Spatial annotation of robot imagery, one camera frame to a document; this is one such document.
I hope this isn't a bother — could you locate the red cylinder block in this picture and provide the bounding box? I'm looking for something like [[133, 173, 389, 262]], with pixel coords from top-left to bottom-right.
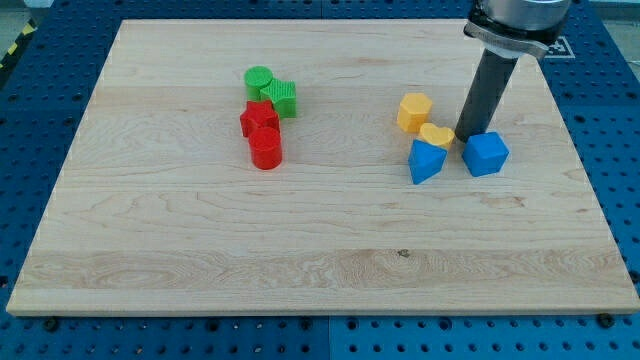
[[248, 127, 283, 170]]

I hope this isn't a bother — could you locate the light wooden board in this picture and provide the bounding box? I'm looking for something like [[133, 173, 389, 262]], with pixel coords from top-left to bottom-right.
[[7, 20, 639, 317]]

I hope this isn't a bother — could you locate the white fiducial marker tag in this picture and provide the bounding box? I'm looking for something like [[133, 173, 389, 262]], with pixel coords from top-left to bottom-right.
[[545, 36, 575, 59]]

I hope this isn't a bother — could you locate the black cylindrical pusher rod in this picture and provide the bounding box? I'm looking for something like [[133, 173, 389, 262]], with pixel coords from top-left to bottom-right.
[[455, 49, 517, 143]]

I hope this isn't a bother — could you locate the red star block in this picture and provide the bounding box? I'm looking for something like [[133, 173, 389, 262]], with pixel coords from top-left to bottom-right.
[[239, 100, 280, 138]]

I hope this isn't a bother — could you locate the yellow hexagon block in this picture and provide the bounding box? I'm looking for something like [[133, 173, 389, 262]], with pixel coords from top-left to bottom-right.
[[396, 93, 433, 133]]

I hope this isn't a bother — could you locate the blue triangle block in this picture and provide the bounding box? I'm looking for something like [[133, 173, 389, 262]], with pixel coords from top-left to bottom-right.
[[408, 139, 448, 185]]

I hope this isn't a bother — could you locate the black yellow hazard tape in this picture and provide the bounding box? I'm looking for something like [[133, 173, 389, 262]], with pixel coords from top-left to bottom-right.
[[1, 18, 37, 71]]

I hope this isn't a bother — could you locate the blue cube block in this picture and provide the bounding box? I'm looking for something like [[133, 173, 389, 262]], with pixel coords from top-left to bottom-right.
[[462, 132, 510, 177]]

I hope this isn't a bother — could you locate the green star block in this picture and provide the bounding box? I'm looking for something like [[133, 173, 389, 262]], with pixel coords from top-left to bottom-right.
[[260, 78, 297, 119]]

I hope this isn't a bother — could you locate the green cylinder block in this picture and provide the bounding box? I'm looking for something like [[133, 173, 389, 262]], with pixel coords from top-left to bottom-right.
[[243, 66, 273, 101]]

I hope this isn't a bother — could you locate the yellow heart block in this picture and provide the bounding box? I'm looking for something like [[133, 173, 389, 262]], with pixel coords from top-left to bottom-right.
[[418, 123, 455, 150]]

